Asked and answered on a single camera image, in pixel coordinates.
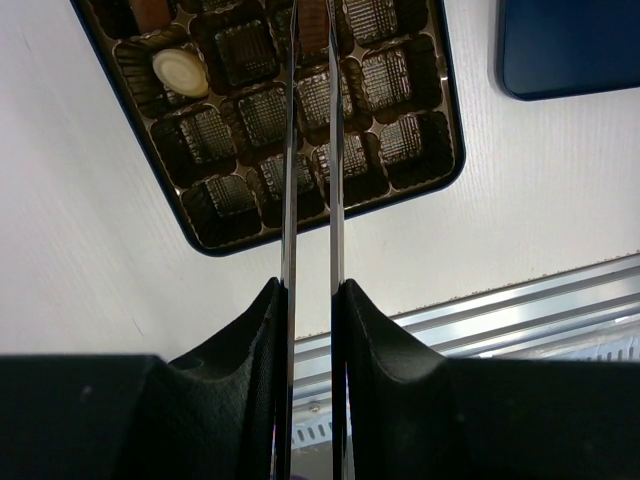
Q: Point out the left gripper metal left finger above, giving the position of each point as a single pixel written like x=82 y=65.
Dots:
x=243 y=375

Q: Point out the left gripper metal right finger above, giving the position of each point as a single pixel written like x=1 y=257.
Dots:
x=390 y=393

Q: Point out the white round chocolate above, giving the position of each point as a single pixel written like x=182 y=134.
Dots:
x=181 y=71

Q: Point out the brown chocolate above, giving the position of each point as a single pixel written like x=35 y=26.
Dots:
x=150 y=15

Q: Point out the blue chocolate box with insert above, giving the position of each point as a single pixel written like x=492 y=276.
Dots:
x=218 y=159

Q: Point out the blue box lid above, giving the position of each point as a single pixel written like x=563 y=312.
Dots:
x=554 y=49

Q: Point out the aluminium rail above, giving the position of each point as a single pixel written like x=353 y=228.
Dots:
x=590 y=313

